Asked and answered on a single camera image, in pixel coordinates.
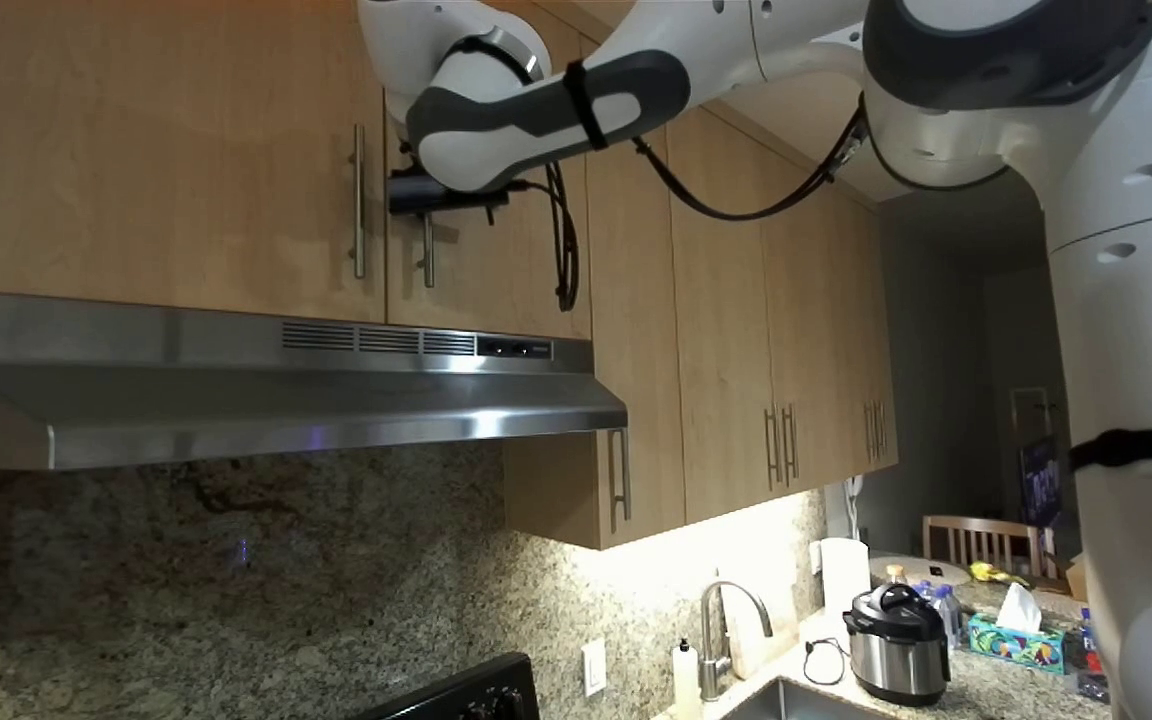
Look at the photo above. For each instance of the wooden chair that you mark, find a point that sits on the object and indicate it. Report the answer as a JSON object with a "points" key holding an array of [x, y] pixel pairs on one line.
{"points": [[1010, 547]]}

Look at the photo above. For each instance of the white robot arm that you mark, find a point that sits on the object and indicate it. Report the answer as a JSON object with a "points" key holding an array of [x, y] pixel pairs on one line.
{"points": [[950, 89]]}

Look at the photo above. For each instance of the tissue box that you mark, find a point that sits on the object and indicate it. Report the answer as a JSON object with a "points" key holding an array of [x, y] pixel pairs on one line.
{"points": [[1019, 634]]}

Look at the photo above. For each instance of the silver black pressure cooker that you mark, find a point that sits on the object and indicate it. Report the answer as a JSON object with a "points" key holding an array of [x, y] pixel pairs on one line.
{"points": [[896, 644]]}

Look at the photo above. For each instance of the stainless steel range hood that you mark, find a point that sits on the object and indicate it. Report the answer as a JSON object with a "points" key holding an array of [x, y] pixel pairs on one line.
{"points": [[115, 384]]}

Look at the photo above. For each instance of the tall wooden wall cabinets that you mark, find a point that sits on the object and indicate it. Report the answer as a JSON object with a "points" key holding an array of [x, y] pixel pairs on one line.
{"points": [[747, 336]]}

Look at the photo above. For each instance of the white wall outlet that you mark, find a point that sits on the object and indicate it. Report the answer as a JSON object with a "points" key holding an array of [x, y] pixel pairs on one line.
{"points": [[594, 668]]}

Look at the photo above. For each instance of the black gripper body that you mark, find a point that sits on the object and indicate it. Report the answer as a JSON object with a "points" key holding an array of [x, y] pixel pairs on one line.
{"points": [[419, 195]]}

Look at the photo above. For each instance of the white paper towel roll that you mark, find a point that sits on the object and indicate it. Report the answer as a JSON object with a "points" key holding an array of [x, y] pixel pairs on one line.
{"points": [[840, 570]]}

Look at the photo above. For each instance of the steel kitchen sink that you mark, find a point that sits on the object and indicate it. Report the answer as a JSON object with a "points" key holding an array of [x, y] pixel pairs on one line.
{"points": [[798, 701]]}

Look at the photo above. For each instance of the chrome kitchen faucet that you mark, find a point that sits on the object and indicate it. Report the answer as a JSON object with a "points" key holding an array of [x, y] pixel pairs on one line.
{"points": [[717, 664]]}

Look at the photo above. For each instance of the cabinet door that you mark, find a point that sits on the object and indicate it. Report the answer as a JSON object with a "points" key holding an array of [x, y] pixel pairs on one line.
{"points": [[202, 152], [476, 268]]}

